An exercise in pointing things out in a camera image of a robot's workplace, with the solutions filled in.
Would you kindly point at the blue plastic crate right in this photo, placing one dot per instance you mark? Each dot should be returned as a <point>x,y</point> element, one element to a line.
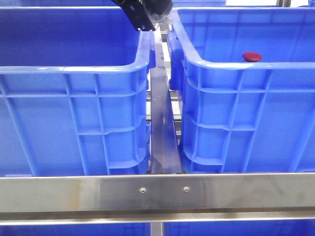
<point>238,116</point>

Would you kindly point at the blue plastic crate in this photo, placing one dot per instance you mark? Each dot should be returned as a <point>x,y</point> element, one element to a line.
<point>238,116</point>
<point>73,87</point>

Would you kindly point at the blue crate back row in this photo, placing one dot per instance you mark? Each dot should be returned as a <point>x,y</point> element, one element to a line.
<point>199,3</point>

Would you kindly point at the steel shelf divider bar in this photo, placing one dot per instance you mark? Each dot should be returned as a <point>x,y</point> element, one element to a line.
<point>164,148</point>

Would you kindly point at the blue plastic crate left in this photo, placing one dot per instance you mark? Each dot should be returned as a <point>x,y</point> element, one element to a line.
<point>73,87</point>

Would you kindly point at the steel shelf front rail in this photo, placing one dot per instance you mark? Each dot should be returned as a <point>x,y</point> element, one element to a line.
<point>156,198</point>

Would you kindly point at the red mushroom push button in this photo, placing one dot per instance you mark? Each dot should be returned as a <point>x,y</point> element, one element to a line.
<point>252,56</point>

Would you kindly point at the blue crate lower left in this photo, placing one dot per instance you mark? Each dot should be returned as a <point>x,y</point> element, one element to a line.
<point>123,229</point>

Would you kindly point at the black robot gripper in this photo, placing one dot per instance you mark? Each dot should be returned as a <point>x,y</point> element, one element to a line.
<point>145,15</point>

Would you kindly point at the blue crate lower right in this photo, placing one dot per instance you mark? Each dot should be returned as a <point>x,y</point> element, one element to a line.
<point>242,228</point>

